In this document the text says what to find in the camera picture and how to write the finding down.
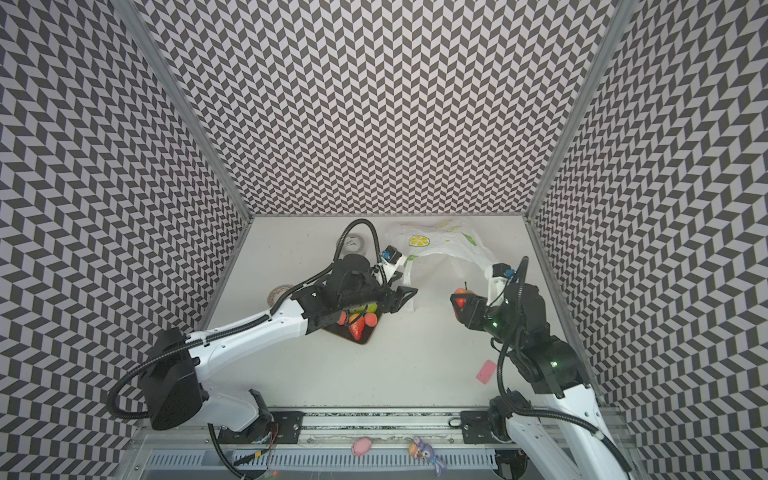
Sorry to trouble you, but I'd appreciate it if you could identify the fake red apple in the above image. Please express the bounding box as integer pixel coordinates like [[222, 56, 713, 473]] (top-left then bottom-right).
[[454, 283, 470, 309]]

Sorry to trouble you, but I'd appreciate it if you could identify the fake green fruit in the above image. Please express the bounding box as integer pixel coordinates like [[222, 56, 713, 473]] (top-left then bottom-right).
[[350, 303, 378, 315]]

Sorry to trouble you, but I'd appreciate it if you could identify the fake red fruit piece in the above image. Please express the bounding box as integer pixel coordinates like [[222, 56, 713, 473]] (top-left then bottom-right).
[[364, 312, 378, 328]]

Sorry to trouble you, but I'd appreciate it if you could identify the white plastic bag lemon print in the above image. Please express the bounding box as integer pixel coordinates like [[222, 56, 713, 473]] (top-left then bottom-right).
[[385, 218, 499, 313]]

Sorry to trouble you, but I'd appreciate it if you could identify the fake red strawberry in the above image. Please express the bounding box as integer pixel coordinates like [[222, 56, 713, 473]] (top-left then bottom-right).
[[348, 316, 366, 341]]

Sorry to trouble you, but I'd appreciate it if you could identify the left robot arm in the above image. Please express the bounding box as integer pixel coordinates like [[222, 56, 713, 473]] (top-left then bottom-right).
[[105, 246, 417, 432]]

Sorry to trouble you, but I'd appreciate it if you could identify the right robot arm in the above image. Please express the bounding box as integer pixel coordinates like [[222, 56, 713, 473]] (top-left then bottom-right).
[[450, 258, 633, 479]]

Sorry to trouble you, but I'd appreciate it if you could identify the clear tape roll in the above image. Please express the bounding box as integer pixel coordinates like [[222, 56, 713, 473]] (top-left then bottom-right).
[[337, 233, 366, 257]]

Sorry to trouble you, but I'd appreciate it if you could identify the black square tray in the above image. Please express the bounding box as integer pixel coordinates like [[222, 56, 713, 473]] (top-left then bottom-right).
[[324, 311, 379, 345]]

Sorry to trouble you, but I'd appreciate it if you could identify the pink sticky note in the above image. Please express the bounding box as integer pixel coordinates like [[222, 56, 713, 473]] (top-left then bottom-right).
[[476, 360, 497, 385]]

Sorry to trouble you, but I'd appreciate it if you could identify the beige tape roll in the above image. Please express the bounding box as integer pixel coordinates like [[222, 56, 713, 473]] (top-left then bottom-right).
[[267, 284, 294, 308]]

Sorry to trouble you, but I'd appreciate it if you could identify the purple toy figure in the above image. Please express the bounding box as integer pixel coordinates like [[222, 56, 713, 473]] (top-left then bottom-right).
[[408, 436, 447, 477]]

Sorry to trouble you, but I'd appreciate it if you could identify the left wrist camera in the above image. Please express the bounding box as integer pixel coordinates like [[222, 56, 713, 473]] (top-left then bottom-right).
[[378, 245, 407, 284]]

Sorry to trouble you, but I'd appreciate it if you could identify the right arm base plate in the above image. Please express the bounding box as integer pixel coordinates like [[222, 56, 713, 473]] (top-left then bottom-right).
[[459, 410, 514, 445]]

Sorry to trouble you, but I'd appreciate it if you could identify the pink toy on rail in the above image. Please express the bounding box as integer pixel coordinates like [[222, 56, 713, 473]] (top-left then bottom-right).
[[351, 437, 373, 457]]

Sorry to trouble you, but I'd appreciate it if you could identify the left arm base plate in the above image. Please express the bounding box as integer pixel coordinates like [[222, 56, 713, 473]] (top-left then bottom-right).
[[217, 411, 305, 445]]

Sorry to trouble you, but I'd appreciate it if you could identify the aluminium front rail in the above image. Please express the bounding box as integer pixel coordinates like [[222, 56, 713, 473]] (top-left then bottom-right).
[[128, 406, 631, 452]]

